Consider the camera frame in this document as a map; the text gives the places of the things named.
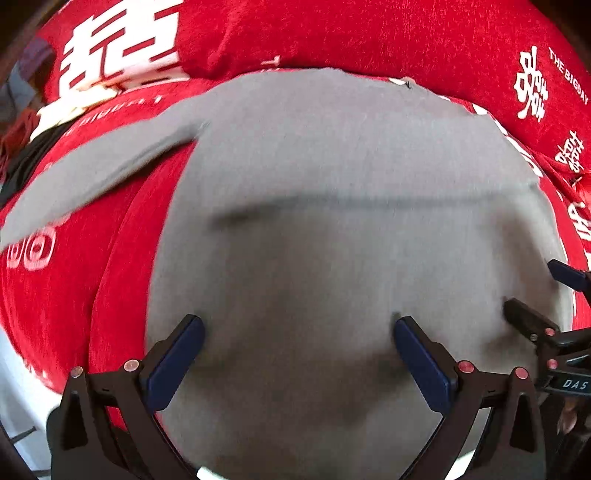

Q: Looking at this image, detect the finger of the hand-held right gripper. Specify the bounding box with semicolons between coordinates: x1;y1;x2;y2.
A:
547;259;591;294
503;298;563;346

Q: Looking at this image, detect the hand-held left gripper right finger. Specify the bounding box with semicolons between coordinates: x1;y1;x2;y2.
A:
392;316;548;480

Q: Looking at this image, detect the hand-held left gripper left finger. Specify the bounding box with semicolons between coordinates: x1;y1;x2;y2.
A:
46;314;206;480

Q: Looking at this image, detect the grey long-sleeved shirt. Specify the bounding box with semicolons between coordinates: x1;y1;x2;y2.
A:
0;67;575;480

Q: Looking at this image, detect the person's right hand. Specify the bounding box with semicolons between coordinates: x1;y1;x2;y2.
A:
556;397;585;437

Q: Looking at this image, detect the red printed sofa cover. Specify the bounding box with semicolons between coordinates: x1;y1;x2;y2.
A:
0;74;591;462

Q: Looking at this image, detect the black cloth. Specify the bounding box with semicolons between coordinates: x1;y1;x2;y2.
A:
0;122;70;204

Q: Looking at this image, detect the cream cloth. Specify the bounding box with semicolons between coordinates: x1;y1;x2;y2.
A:
30;85;121;139

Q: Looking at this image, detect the grey-blue cloth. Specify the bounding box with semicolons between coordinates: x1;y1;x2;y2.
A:
0;39;56;121

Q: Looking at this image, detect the red printed back cushion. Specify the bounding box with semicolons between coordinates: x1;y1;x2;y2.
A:
37;0;591;178

